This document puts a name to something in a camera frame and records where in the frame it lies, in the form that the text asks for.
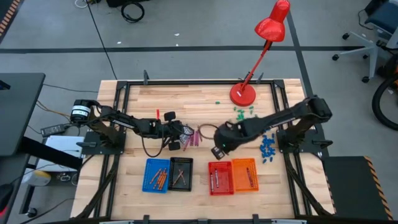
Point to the brown rubber band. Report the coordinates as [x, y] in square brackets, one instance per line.
[207, 124]

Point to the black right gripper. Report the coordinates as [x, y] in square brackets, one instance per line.
[228, 138]

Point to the black aluminium table frame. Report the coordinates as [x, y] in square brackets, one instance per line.
[199, 82]

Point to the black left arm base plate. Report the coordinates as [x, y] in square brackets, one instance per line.
[93, 149]

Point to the grey office chair blue seat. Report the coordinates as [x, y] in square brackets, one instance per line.
[371, 49]

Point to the blue plastic basket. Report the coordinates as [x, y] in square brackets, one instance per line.
[149, 165]

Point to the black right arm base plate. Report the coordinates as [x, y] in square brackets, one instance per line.
[323, 143]

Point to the black power adapter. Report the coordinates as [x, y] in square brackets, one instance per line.
[54, 130]

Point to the red crayon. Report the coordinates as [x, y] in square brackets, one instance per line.
[216, 178]
[211, 182]

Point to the black platform hazard stripe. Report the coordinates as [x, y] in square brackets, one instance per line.
[348, 186]

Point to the white and yellow object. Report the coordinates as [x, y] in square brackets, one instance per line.
[37, 178]

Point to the black mat hazard stripe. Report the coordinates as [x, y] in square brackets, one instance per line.
[6, 12]

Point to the orange plastic basket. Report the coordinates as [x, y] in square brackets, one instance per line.
[241, 174]

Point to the black castor wheel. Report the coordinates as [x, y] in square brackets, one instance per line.
[31, 212]

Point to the black plastic basket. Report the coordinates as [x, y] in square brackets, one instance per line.
[174, 165]

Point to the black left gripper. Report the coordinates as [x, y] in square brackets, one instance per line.
[168, 130]

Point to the orange crayon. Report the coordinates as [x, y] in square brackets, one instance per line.
[162, 181]
[159, 179]
[155, 176]
[165, 181]

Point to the black desk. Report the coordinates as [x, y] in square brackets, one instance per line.
[18, 109]

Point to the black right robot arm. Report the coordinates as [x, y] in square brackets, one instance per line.
[280, 116]

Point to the red plastic basket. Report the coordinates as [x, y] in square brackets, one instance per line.
[225, 180]

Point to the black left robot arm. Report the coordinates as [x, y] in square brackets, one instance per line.
[124, 123]

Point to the red desk lamp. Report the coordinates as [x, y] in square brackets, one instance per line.
[243, 95]

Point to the brown crayon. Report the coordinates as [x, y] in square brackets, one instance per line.
[178, 178]
[183, 178]

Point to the white box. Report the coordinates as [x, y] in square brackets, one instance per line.
[62, 146]

